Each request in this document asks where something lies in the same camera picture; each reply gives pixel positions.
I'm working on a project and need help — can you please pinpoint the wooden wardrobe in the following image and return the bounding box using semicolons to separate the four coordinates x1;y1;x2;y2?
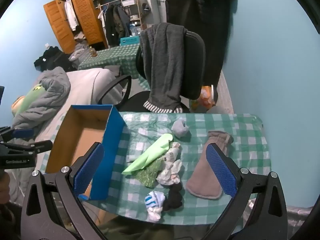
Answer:
43;0;109;54

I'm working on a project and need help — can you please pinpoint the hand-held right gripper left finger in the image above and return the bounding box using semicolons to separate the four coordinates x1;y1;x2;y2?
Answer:
21;142;105;240

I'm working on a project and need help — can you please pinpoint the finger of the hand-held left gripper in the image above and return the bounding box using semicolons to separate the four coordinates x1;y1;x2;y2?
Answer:
0;127;34;142
0;140;53;155

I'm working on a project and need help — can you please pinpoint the white shelf unit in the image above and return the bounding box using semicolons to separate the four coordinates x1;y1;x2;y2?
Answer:
117;0;143;30

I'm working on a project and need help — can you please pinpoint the light grey bed sheet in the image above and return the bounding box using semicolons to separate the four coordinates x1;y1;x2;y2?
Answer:
32;69;124;145

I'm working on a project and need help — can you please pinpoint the grey clothes pile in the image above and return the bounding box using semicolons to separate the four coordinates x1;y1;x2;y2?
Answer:
69;44;88;62

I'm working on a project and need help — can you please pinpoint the grey sock ball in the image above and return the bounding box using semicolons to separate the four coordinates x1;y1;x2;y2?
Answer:
171;119;192;138

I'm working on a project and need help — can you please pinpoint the white patterned sock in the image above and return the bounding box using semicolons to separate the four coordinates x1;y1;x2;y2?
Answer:
156;159;183;186
166;142;182;162

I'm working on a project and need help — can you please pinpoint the black bag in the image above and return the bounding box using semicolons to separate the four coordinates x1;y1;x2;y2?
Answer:
34;46;75;72

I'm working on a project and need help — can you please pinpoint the grey blanket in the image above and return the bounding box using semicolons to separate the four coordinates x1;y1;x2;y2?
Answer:
11;67;72;130

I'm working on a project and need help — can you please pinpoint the blue cardboard box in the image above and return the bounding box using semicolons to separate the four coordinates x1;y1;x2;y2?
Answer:
45;104;130;201

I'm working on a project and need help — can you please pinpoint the teal box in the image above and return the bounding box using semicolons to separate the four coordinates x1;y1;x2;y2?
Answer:
120;36;140;46

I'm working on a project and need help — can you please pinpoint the black office chair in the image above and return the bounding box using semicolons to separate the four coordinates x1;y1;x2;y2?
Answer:
97;23;207;113

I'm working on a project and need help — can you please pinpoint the black hanging coat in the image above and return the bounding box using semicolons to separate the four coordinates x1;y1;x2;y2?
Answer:
164;0;237;100

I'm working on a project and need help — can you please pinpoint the green checked tablecloth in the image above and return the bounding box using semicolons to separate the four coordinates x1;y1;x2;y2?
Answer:
77;44;150;90
41;112;272;227

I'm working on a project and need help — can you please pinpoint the white blue striped sock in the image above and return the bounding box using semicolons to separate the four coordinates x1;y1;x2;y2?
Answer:
145;191;166;222

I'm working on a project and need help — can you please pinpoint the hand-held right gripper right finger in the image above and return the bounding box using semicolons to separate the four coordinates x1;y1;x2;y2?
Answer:
206;143;289;240

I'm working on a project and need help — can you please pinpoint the light green cloth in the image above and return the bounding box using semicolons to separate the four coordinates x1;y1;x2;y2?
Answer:
122;133;173;175

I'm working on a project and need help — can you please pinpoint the rack of dark coats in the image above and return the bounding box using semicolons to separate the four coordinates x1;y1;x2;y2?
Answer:
97;2;132;47

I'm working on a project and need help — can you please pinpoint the grey-brown sock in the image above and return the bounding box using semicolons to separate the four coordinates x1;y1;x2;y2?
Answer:
185;131;234;200

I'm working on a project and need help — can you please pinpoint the white hanging shirt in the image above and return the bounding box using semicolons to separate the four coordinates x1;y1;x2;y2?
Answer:
64;0;80;30

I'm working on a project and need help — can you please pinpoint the black sock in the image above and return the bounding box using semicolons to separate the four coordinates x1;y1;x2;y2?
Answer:
162;182;184;212

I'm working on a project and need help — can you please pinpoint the green sequin cloth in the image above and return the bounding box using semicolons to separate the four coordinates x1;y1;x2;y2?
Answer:
135;155;167;188

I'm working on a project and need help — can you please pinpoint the orange plastic bag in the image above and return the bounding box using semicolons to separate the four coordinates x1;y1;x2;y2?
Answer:
190;85;217;110

